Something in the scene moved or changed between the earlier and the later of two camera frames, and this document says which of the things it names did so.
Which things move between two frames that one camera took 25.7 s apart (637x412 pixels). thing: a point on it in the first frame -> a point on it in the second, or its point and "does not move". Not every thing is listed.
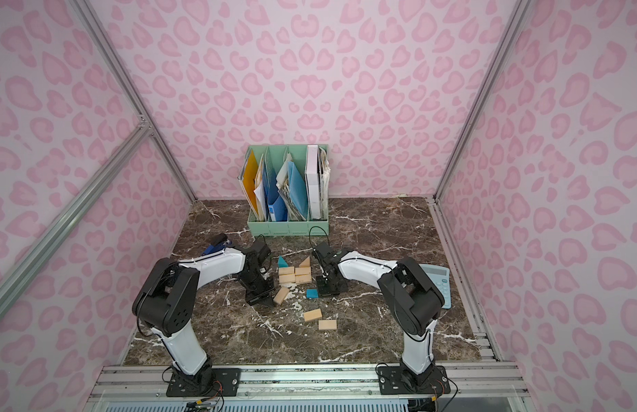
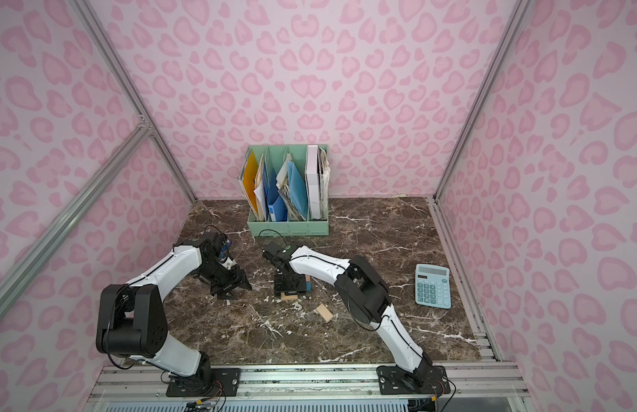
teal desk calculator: (440, 275) does not move
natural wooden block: (312, 314) -> (324, 312)
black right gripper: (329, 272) -> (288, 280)
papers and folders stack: (296, 194) does not move
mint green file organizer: (288, 190) does not move
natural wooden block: (327, 324) -> (288, 298)
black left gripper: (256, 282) -> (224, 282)
